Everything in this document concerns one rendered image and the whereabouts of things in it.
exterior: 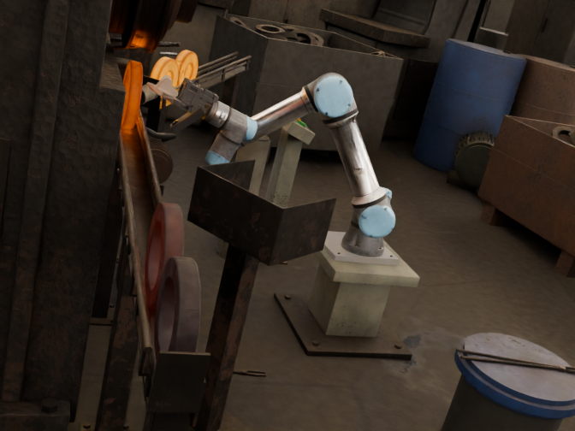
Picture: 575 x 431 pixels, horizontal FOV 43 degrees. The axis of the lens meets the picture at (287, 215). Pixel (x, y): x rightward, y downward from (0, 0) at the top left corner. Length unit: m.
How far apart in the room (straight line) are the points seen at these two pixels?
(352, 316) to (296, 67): 2.07
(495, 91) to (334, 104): 3.12
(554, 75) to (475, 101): 0.60
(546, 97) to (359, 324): 3.23
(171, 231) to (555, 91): 4.51
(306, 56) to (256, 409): 2.60
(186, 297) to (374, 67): 3.68
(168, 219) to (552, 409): 1.00
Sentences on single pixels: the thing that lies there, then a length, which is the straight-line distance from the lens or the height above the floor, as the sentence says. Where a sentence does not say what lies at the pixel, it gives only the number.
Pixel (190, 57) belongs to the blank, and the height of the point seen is 0.78.
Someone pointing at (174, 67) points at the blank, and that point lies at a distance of 2.66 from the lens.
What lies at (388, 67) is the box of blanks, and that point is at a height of 0.68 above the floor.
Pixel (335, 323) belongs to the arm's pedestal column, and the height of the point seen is 0.07.
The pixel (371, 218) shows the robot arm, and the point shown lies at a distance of 2.34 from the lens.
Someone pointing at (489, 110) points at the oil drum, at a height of 0.50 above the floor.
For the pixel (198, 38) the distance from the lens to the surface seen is 4.76.
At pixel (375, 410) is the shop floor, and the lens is 2.33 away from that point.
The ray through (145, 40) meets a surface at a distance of 1.98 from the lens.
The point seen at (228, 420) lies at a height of 0.01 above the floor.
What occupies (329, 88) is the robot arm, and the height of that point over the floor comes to 0.87.
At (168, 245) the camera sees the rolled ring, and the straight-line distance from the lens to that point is 1.21.
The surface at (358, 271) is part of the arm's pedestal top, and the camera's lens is 2.44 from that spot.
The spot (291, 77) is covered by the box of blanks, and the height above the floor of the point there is 0.54.
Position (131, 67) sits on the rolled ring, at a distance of 2.08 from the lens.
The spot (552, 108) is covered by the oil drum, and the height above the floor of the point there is 0.60.
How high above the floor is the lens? 1.23
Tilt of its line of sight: 20 degrees down
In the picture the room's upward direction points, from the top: 14 degrees clockwise
